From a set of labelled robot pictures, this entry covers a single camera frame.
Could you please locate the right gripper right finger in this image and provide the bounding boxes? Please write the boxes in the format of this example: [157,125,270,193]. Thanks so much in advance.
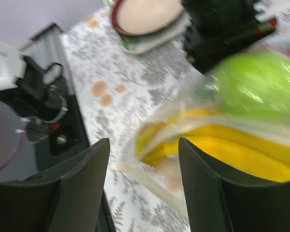
[178,138,290,232]

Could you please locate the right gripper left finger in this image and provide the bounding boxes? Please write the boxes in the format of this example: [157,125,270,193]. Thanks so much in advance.
[0,138,110,232]

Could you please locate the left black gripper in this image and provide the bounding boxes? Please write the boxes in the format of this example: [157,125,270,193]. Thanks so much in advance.
[182,0,277,74]

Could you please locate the clear zip top bag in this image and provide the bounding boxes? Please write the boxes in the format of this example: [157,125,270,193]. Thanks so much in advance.
[117,43,290,216]

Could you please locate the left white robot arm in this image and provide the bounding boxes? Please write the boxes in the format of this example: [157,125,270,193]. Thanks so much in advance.
[0,0,277,144]

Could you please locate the yellow fake banana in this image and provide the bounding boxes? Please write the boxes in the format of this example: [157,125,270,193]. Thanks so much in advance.
[135,109,290,182]

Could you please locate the green fake apple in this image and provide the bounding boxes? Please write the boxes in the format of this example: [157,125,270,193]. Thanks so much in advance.
[213,51,290,122]

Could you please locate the leaf pattern white tray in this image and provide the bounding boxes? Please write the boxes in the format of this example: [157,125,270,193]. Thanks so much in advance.
[104,0,190,55]

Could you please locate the red rimmed cream plate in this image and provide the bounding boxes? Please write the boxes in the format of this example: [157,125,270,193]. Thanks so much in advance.
[111,0,184,36]

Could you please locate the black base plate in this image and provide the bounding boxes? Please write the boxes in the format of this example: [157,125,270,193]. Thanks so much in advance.
[35,77,115,232]

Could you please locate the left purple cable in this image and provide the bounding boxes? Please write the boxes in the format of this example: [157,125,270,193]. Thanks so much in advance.
[0,120,31,179]

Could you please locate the aluminium frame rail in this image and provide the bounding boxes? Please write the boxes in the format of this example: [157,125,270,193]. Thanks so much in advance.
[20,23,75,96]

